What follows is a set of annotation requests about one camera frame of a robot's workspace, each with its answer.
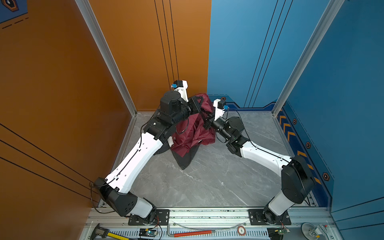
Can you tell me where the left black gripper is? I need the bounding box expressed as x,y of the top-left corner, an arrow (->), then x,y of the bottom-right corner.
170,95 -> 202,128

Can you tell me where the maroon cloth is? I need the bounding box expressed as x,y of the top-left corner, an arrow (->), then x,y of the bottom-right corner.
171,94 -> 216,157

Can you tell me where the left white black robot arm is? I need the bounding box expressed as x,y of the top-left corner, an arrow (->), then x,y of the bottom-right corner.
91,90 -> 204,224

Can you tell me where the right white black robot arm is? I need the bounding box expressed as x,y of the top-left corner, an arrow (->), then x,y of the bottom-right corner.
204,114 -> 316,225

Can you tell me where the dark grey cloth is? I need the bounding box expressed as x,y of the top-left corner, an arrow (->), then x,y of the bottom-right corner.
154,142 -> 200,170

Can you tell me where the round red white sticker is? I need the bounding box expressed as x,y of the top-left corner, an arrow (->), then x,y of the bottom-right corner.
237,226 -> 246,236

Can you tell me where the left small circuit board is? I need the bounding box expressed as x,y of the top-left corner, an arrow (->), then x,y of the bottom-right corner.
139,229 -> 159,239

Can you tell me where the small circuit board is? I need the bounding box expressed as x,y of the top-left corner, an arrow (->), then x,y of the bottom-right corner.
275,226 -> 291,236
139,229 -> 159,239

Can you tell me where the right small circuit board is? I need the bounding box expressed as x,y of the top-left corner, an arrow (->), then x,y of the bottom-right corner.
275,226 -> 291,236

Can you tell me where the black yellow digital caliper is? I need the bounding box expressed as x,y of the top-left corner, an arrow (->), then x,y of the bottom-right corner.
89,224 -> 131,240

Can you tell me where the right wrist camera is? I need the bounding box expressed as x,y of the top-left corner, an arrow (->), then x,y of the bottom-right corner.
213,98 -> 228,121

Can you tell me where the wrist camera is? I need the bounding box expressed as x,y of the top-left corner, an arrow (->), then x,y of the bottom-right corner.
171,80 -> 189,102
213,98 -> 228,121

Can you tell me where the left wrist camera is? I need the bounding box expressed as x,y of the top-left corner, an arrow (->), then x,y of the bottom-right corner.
171,80 -> 189,102

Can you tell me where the right aluminium corner post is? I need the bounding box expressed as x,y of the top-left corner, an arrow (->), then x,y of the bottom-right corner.
272,0 -> 345,117

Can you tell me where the aluminium corner post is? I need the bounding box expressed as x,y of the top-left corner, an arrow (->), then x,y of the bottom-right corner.
74,0 -> 138,117
272,0 -> 345,117

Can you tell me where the aluminium front rail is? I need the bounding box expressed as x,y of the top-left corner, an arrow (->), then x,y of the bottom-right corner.
79,207 -> 343,240

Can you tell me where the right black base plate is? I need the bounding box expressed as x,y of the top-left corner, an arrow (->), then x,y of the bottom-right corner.
248,209 -> 292,226

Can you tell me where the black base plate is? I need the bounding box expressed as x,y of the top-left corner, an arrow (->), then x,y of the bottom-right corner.
248,209 -> 292,226
128,209 -> 170,226

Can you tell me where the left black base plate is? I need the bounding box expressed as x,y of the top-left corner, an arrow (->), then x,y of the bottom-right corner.
128,209 -> 170,226

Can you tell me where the red handled hex key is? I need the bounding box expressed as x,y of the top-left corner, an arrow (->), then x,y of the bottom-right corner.
167,226 -> 216,238

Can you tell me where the left aluminium corner post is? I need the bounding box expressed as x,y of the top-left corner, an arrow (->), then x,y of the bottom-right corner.
74,0 -> 138,117

